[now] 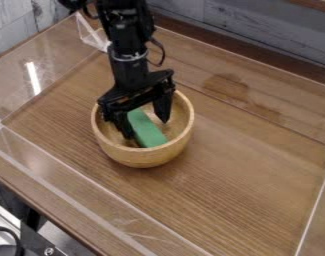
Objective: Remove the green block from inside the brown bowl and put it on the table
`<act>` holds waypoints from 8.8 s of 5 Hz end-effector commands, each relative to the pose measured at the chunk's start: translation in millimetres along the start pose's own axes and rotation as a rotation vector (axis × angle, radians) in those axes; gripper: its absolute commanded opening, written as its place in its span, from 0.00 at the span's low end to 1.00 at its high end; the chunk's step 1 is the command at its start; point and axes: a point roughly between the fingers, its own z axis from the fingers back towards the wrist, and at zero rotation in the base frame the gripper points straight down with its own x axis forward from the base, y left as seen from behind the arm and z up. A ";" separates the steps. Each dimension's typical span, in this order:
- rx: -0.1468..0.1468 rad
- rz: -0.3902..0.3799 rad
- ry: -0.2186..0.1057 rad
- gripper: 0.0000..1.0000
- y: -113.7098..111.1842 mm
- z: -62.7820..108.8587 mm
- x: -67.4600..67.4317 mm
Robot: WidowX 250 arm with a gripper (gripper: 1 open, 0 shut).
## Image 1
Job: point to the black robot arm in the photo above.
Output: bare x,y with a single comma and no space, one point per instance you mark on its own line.
127,23

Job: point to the brown wooden bowl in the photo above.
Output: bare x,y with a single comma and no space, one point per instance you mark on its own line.
126,152

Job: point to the black metal table bracket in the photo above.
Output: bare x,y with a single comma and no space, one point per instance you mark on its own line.
35,245

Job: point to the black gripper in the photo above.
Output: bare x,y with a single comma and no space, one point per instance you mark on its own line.
137,87

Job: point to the clear acrylic corner bracket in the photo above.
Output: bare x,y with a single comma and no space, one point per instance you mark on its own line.
92,37

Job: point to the green rectangular block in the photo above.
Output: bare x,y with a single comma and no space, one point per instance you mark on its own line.
147,134

